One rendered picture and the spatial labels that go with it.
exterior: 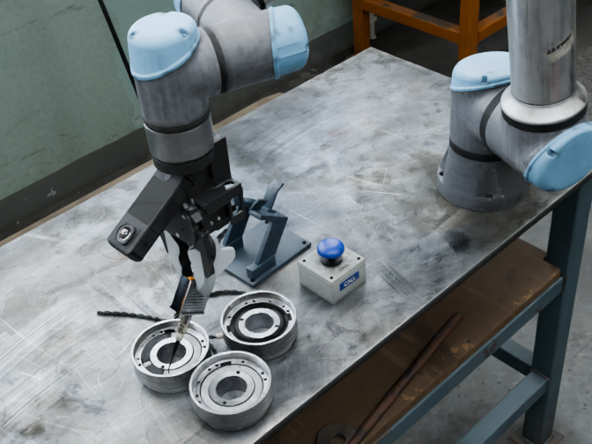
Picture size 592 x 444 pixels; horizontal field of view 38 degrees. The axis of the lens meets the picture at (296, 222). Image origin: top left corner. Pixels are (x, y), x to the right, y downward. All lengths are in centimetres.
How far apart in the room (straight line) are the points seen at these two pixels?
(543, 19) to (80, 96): 198
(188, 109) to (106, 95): 200
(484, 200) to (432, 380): 32
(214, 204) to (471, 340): 68
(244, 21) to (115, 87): 201
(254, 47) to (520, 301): 86
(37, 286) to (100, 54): 158
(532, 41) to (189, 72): 46
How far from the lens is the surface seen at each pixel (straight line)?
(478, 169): 139
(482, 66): 134
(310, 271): 125
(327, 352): 119
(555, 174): 125
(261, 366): 114
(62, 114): 287
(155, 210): 99
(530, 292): 165
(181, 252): 108
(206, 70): 92
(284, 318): 120
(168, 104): 93
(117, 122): 299
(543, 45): 115
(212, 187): 103
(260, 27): 95
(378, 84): 176
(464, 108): 134
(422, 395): 147
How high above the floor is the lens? 167
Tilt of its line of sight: 38 degrees down
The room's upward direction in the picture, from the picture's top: 6 degrees counter-clockwise
